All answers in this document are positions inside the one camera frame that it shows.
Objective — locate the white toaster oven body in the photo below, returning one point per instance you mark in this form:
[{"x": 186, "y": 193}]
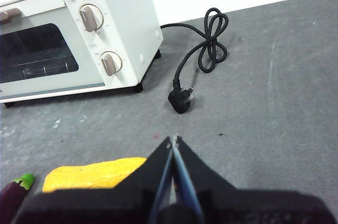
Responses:
[{"x": 126, "y": 2}]

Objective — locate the small beige oven knob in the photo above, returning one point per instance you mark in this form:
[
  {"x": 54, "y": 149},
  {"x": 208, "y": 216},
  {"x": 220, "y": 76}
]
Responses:
[{"x": 109, "y": 64}]

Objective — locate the purple eggplant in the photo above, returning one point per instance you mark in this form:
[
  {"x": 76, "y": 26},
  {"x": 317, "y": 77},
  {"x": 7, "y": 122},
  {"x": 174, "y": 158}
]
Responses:
[{"x": 10, "y": 193}]

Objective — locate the large beige oven knob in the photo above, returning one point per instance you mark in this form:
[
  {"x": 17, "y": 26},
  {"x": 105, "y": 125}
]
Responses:
[{"x": 88, "y": 19}]

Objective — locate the yellow corn cob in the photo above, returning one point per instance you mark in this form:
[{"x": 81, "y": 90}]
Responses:
[{"x": 92, "y": 175}]

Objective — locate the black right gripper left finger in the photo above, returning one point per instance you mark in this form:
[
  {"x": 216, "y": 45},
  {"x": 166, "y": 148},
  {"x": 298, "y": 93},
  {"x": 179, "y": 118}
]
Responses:
[{"x": 105, "y": 208}]

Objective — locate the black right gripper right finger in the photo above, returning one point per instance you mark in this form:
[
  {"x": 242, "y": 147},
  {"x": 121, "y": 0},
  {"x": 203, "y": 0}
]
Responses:
[{"x": 251, "y": 208}]

